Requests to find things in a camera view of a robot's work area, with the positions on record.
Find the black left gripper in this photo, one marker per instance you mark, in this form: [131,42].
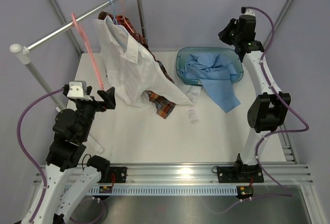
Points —
[108,97]

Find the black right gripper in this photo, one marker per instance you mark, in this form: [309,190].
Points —
[224,35]

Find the white shirt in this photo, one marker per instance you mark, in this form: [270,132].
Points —
[132,70]

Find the light blue shirt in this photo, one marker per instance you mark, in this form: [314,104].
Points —
[216,74]

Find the pink plastic hanger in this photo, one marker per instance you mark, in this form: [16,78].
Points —
[85,39]

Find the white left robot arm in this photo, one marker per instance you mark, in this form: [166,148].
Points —
[72,127]

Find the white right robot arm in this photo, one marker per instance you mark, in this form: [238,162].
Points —
[269,109]

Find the red plaid shirt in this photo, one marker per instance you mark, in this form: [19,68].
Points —
[163,106]

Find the pink hanger on rack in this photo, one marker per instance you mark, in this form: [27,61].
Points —
[123,13]

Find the teal plastic tub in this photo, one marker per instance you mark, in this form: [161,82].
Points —
[183,55]

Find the white paper tag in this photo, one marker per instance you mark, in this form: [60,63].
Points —
[192,115]

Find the metal clothes rack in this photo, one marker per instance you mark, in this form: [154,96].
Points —
[22,52]

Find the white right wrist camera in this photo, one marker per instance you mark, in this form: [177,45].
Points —
[247,11]

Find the white slotted cable duct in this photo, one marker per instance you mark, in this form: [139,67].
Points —
[170,190]

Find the aluminium frame rail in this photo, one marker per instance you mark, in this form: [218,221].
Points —
[205,173]

